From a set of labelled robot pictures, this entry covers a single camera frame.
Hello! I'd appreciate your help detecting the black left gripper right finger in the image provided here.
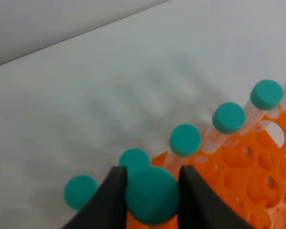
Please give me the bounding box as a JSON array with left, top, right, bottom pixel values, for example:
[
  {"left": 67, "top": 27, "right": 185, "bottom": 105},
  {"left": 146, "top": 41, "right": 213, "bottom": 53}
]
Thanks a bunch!
[{"left": 177, "top": 166, "right": 252, "bottom": 229}]

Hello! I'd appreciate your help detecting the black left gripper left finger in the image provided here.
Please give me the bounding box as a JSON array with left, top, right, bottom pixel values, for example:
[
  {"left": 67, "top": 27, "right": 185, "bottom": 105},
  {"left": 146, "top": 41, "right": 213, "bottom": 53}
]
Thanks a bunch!
[{"left": 62, "top": 166, "right": 128, "bottom": 229}]

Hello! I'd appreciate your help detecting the green capped test tube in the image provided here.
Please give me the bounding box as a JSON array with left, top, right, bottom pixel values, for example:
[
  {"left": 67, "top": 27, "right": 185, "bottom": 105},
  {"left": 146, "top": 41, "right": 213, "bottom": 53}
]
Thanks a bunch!
[{"left": 125, "top": 166, "right": 180, "bottom": 225}]

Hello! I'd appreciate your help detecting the orange plastic test tube rack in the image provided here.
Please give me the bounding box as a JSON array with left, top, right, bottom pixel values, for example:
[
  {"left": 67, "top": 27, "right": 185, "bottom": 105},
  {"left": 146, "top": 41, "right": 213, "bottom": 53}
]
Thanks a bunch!
[{"left": 126, "top": 104, "right": 286, "bottom": 229}]

